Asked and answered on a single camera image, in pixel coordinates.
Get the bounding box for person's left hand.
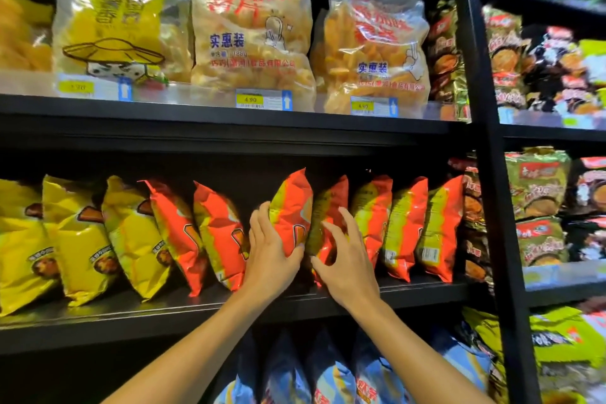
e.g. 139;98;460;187
237;202;306;307

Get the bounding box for person's right hand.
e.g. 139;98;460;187
311;208;382;317

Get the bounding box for black metal shelf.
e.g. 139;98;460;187
0;0;606;404

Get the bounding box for row of yellow chip bags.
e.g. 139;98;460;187
0;174;172;317

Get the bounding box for noodle packets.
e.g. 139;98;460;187
464;304;606;404
483;6;572;268

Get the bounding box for large clear chip bags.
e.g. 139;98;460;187
0;0;435;118

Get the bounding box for person's left forearm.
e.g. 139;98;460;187
102;285;276;404

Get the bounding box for person's right forearm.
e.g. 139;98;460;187
358;297;494;404

